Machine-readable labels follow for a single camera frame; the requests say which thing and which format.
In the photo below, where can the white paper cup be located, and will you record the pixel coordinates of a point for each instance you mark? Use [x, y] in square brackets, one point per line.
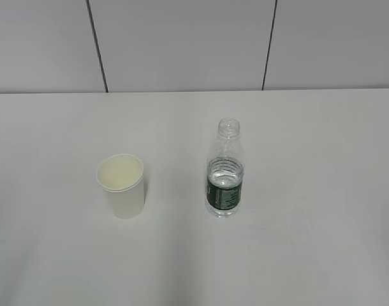
[121, 178]

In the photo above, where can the clear water bottle green label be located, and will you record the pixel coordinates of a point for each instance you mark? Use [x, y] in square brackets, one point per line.
[225, 170]

